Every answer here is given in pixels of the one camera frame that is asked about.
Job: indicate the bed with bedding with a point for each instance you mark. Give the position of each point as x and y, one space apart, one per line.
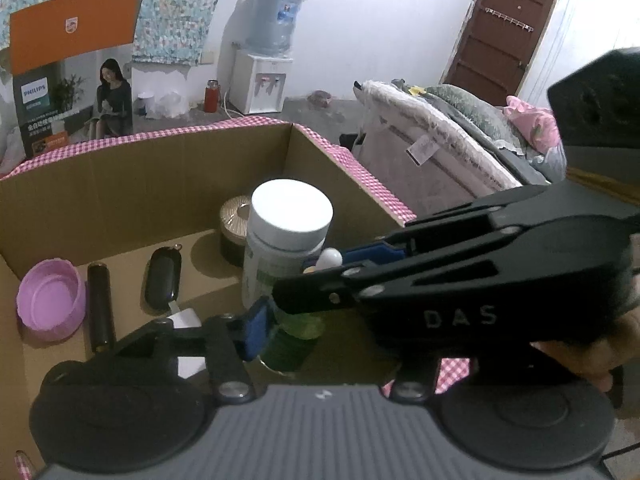
440 125

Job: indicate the black cylinder tube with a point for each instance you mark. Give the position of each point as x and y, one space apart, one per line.
100 310

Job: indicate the white capped plastic bottle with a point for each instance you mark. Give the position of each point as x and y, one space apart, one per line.
290 210

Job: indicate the white charger block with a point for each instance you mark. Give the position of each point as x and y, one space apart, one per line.
187 319

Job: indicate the pink checked tablecloth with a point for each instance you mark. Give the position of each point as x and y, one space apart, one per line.
370 180

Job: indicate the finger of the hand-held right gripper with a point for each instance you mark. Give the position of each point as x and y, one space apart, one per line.
310 295
370 254

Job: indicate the white plastic bag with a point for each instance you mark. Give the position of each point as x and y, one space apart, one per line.
170 105

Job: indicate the grey mattress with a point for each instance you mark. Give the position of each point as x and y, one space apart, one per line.
415 185

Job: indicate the grey blanket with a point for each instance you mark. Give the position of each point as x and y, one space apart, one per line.
470 105

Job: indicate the white door hook rack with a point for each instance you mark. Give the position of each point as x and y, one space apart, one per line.
507 19

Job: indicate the person's right hand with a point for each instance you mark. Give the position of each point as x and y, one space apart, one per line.
580 360

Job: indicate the white mattress tag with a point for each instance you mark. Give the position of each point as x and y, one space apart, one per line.
421 149

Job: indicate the pink garment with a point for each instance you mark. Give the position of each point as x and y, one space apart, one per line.
537 125

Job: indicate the red thermos flask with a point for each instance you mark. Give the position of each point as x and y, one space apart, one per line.
211 97

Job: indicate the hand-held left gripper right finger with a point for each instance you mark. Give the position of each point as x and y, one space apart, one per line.
420 372

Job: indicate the printed cardboard box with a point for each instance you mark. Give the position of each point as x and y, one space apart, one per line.
125 185

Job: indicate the black key fob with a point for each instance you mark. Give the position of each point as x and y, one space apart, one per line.
162 275

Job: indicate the white water dispenser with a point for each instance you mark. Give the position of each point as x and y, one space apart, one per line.
250 80

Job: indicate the gold lid cosmetic jar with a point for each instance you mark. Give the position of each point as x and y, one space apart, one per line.
232 230

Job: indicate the brown door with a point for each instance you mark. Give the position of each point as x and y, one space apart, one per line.
495 55

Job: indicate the floral curtain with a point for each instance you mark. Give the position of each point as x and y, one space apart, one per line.
175 10

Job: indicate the green dropper bottle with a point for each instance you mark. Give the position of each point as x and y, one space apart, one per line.
295 327

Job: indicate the pink plastic bowl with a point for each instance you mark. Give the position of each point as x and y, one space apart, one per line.
50 305

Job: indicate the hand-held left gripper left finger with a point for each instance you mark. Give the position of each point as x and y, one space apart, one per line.
257 327

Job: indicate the orange printed carton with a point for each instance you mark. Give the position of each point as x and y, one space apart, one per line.
75 25

